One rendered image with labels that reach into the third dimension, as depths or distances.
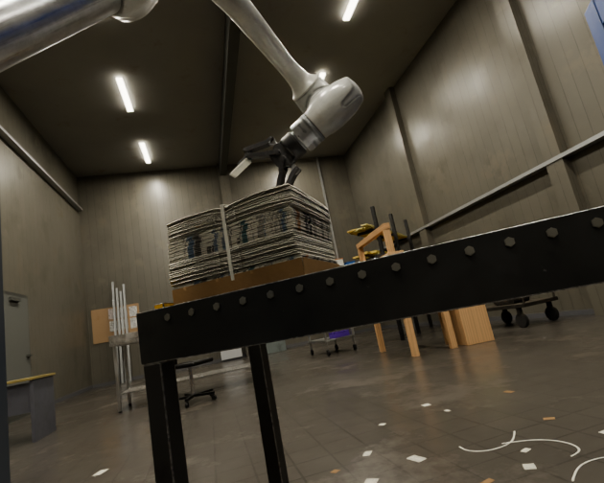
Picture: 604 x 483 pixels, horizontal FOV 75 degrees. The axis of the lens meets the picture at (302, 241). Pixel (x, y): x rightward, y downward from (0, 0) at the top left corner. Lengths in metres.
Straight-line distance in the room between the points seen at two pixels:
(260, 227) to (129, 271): 12.10
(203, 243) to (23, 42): 0.54
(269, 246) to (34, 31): 0.62
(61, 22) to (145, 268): 12.08
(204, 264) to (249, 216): 0.17
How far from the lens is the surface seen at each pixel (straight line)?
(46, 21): 0.98
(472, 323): 5.81
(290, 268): 0.90
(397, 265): 0.75
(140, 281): 12.90
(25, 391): 5.48
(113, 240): 13.29
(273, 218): 0.94
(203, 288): 1.02
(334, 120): 1.09
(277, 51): 1.17
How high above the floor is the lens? 0.71
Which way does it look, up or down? 11 degrees up
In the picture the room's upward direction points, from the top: 11 degrees counter-clockwise
